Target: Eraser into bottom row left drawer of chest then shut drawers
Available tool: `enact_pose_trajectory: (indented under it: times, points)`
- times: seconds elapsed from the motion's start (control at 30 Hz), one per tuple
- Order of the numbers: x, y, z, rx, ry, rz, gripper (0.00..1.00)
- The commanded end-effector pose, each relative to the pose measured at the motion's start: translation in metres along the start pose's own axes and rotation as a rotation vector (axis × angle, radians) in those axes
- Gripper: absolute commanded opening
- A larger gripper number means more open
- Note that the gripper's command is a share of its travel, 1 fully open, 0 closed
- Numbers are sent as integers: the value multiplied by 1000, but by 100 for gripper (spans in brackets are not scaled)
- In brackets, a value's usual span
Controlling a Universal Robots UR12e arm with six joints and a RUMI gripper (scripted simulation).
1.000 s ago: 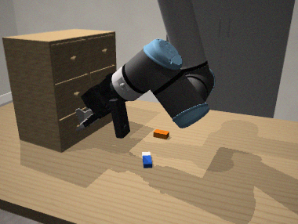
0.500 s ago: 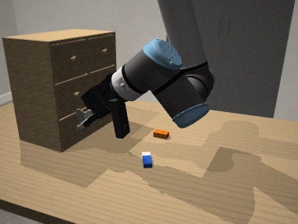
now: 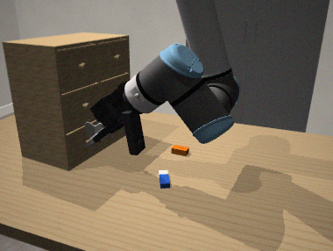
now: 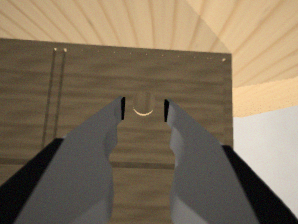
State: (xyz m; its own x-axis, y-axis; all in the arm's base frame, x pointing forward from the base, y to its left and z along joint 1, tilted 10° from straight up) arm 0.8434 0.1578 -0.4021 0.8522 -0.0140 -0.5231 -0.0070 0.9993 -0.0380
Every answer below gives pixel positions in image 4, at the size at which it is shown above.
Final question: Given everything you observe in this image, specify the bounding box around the dark brown chest of drawers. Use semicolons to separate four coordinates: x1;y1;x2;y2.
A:
0;38;234;177

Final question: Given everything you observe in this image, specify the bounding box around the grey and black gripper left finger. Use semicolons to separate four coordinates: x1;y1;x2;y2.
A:
0;96;125;224

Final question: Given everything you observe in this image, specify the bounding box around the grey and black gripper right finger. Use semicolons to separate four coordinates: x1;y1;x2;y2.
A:
164;99;298;224

